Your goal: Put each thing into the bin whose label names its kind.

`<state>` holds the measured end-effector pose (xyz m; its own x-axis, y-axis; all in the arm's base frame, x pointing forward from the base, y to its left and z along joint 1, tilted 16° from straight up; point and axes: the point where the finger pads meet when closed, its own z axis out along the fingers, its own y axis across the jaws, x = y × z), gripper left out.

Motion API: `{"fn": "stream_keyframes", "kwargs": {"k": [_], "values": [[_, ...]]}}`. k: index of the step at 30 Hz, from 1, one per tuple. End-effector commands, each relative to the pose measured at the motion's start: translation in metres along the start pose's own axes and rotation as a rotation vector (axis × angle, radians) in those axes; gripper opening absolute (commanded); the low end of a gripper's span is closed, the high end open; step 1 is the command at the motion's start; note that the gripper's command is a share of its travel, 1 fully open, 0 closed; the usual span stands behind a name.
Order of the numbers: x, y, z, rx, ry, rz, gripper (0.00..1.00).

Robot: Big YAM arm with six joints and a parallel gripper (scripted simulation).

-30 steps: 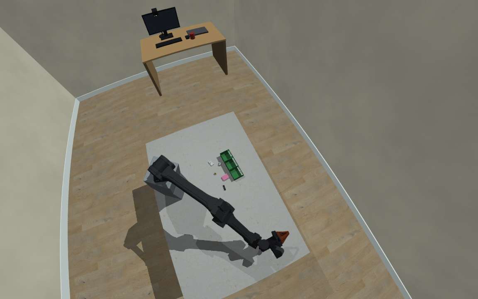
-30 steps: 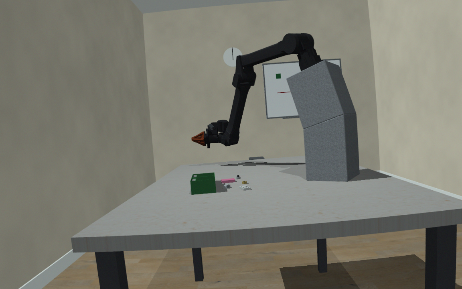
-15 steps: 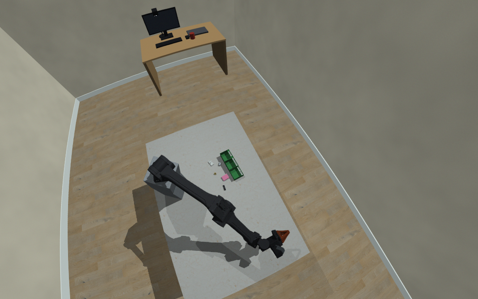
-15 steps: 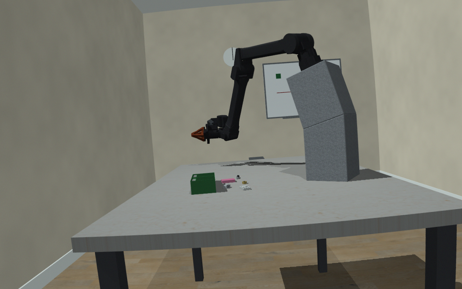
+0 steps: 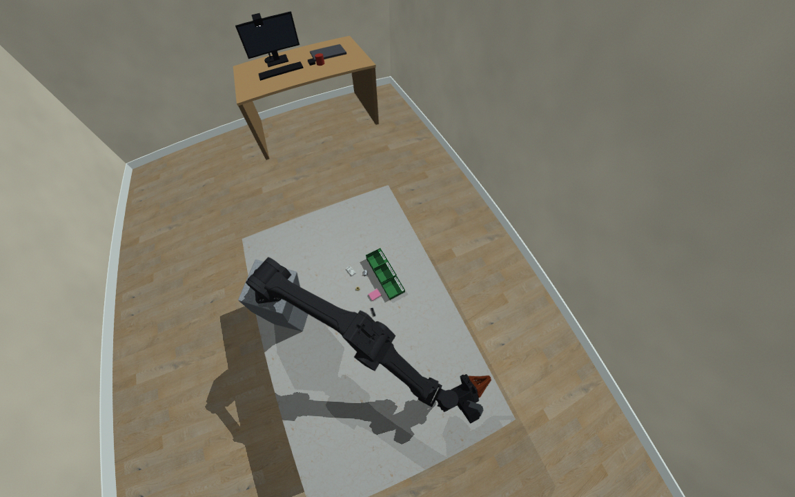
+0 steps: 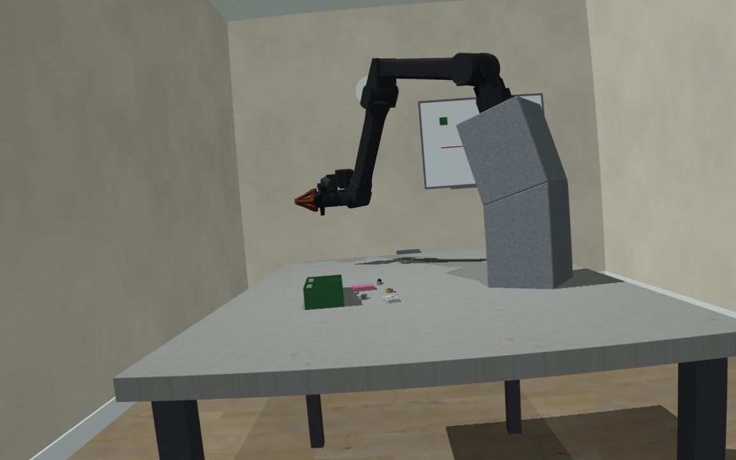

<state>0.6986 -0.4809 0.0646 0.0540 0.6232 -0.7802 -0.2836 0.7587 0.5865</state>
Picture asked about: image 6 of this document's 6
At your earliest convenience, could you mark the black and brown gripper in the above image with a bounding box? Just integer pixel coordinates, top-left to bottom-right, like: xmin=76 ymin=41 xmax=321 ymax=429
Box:
xmin=295 ymin=183 xmax=339 ymax=215

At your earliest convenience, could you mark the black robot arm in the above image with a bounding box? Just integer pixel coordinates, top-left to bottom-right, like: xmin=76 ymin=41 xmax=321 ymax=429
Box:
xmin=320 ymin=53 xmax=515 ymax=208

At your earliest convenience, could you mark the green rack of bins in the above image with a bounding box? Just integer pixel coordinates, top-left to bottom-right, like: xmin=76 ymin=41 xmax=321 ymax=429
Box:
xmin=303 ymin=275 xmax=344 ymax=310

